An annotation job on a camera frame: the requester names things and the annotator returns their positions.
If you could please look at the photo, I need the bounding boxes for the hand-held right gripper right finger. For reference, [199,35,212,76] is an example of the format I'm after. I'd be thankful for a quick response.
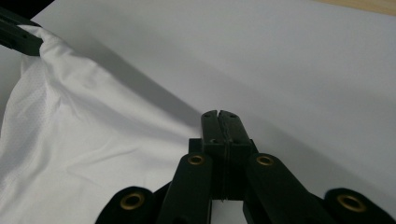
[219,109,259,201]

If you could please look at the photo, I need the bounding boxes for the white shorts with black waistband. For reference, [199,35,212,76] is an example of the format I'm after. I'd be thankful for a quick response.
[0,24,204,224]

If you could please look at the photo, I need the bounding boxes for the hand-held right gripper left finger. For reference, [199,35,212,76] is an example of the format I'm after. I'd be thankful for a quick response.
[188,109,226,201]

